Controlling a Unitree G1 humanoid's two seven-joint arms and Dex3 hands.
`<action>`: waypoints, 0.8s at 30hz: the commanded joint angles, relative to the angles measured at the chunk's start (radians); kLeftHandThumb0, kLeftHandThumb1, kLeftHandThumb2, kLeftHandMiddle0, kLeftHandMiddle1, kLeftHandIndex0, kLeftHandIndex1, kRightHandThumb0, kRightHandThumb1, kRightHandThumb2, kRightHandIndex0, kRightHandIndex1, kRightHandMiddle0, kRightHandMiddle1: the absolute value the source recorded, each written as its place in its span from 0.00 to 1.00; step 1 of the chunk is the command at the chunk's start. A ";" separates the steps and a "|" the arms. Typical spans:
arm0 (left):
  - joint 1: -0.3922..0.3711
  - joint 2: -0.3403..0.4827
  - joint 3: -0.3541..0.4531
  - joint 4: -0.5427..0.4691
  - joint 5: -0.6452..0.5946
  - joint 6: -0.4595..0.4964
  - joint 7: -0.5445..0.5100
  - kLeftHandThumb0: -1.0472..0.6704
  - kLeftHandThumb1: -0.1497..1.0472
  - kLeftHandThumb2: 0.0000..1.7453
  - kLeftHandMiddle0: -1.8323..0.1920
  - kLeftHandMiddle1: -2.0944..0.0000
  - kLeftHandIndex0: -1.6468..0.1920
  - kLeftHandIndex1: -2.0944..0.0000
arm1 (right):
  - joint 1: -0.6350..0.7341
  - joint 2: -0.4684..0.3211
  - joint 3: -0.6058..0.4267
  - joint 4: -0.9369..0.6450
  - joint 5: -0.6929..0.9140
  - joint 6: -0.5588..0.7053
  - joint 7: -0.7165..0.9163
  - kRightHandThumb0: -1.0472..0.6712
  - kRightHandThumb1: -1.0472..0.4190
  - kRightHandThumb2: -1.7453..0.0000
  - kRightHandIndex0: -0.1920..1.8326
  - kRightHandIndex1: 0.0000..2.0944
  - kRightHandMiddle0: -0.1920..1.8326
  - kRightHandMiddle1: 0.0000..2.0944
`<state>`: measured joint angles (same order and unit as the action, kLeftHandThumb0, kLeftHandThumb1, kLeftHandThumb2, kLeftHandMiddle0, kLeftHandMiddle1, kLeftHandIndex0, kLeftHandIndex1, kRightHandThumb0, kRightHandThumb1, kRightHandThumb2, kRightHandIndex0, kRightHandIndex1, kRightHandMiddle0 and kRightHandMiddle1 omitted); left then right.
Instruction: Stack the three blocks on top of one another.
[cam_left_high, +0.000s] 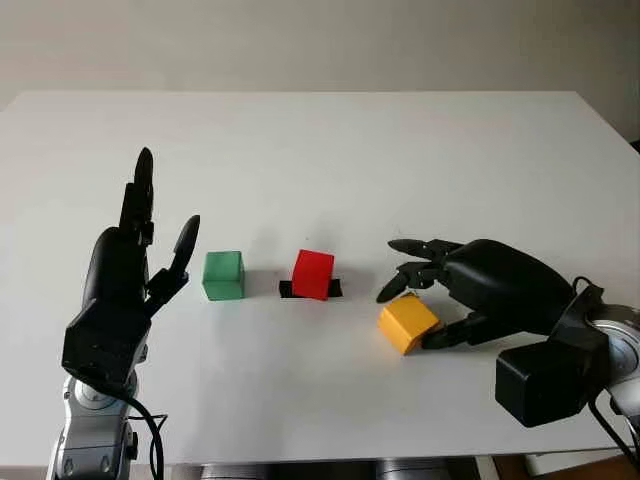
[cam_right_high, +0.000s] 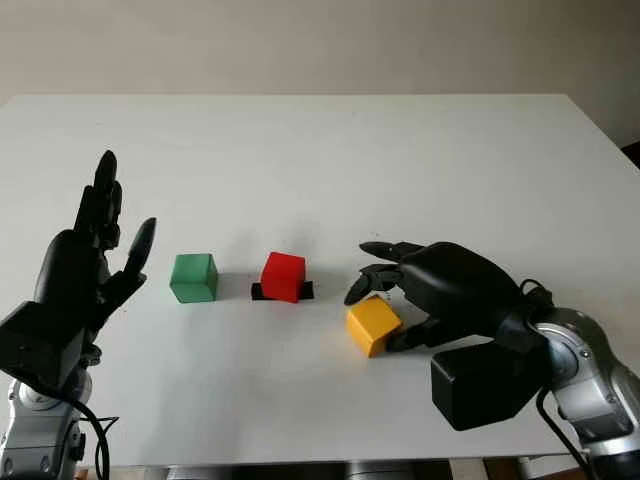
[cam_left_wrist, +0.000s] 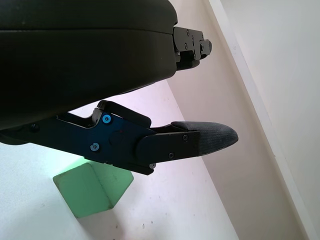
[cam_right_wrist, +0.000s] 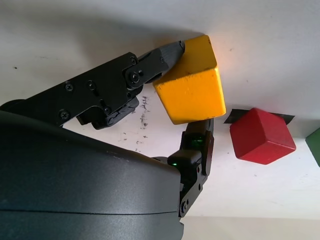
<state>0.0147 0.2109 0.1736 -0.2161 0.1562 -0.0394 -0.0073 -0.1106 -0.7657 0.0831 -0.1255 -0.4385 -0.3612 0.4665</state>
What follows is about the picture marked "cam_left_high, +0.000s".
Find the green wooden block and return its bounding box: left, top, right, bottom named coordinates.
left=201, top=249, right=246, bottom=302

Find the yellow wooden block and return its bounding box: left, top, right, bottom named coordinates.
left=377, top=294, right=441, bottom=357

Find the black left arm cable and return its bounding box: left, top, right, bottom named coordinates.
left=117, top=394, right=169, bottom=480

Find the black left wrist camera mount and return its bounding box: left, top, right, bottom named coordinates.
left=60, top=294, right=153, bottom=396

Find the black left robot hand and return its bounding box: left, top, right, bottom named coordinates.
left=82, top=147, right=201, bottom=320

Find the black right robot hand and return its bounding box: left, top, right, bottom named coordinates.
left=375, top=238, right=576, bottom=351

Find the black tape mark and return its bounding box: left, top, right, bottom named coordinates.
left=278, top=277, right=344, bottom=300

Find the red wooden block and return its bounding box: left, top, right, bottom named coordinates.
left=291, top=248, right=335, bottom=301

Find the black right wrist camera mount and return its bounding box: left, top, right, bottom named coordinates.
left=494, top=287, right=611, bottom=429

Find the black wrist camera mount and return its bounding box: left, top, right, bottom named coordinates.
left=60, top=294, right=153, bottom=396
left=494, top=287, right=611, bottom=429

